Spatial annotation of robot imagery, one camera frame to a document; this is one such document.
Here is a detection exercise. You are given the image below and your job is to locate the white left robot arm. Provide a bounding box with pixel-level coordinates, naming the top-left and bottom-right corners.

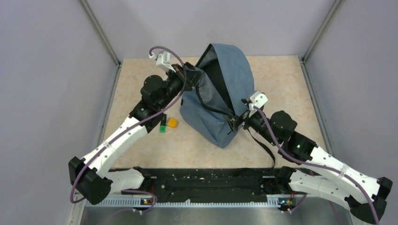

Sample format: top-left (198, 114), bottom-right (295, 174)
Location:
top-left (68, 63), bottom-right (204, 205)

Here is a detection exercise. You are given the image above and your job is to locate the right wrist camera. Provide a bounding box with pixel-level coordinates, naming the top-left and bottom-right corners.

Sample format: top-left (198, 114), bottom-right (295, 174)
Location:
top-left (241, 90), bottom-right (268, 110)

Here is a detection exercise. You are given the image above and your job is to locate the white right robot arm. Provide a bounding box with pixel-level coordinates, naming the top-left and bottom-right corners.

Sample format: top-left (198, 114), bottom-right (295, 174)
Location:
top-left (227, 108), bottom-right (393, 225)

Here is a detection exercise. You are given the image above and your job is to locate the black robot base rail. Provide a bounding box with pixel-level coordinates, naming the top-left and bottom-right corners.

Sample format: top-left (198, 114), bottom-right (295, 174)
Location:
top-left (137, 167), bottom-right (301, 204)

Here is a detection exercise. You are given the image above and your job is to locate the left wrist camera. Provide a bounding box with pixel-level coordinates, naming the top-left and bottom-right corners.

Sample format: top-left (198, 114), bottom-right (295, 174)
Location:
top-left (149, 51), bottom-right (176, 72)

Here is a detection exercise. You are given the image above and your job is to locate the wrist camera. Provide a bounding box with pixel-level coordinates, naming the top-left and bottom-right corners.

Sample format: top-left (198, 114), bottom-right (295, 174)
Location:
top-left (149, 51), bottom-right (176, 72)
top-left (241, 90), bottom-right (268, 110)

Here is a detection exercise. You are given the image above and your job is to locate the orange yellow eraser block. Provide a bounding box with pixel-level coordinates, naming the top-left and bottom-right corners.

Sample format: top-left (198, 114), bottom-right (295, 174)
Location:
top-left (166, 118), bottom-right (178, 128)

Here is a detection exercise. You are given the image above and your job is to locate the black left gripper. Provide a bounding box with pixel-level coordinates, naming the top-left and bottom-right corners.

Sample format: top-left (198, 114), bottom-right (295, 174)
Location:
top-left (158, 63), bottom-right (204, 110)

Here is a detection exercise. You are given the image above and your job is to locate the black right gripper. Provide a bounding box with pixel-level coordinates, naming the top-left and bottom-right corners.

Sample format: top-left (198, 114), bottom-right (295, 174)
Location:
top-left (223, 107), bottom-right (279, 146)

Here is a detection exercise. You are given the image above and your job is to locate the green highlighter pen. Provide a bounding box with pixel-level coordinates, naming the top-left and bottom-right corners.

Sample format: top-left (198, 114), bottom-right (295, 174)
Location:
top-left (159, 117), bottom-right (167, 133)

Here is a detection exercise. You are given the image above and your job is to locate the blue student backpack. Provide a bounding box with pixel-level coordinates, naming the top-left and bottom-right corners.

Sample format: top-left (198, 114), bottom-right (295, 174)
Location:
top-left (180, 44), bottom-right (262, 149)

